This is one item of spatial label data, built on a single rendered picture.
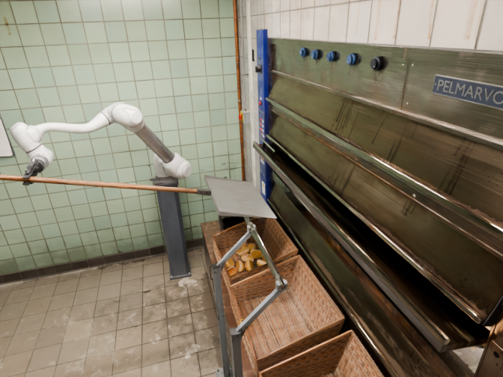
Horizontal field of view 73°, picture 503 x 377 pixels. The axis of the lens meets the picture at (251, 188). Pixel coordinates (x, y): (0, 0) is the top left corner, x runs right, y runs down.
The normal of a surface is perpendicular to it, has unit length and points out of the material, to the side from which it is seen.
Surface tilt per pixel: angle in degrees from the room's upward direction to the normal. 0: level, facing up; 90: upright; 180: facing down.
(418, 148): 69
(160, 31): 90
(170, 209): 90
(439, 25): 90
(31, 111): 90
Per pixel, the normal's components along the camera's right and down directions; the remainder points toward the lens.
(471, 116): -0.96, 0.15
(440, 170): -0.92, -0.17
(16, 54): 0.27, 0.41
